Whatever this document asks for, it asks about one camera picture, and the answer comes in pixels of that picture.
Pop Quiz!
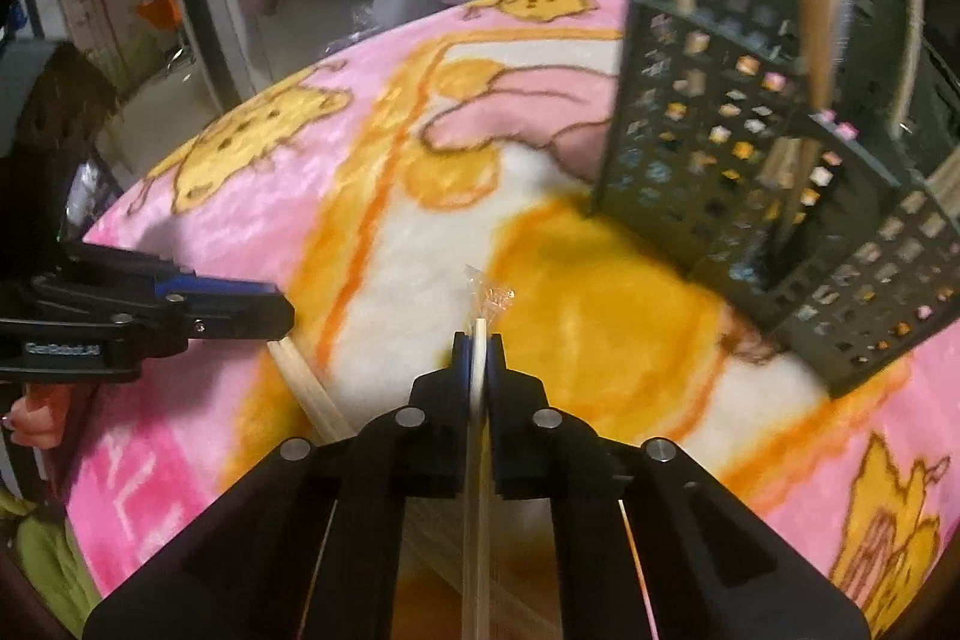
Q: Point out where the person's left hand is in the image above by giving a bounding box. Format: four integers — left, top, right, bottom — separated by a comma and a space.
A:
0, 385, 62, 453

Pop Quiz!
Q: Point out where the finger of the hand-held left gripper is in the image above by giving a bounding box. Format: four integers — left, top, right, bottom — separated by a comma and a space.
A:
112, 289, 296, 342
61, 241, 277, 298

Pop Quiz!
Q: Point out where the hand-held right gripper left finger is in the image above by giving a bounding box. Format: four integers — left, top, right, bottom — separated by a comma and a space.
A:
82, 329, 481, 640

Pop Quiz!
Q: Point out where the green plastic utensil holder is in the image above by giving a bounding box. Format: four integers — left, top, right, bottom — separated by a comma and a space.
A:
589, 0, 960, 398

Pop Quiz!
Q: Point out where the orange object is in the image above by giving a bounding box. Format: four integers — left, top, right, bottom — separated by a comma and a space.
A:
135, 0, 185, 35

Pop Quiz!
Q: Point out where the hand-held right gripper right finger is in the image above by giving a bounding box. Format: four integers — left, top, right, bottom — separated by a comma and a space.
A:
484, 331, 872, 640

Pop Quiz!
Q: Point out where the pink printed blanket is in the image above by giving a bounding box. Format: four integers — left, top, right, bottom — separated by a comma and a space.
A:
82, 0, 960, 640

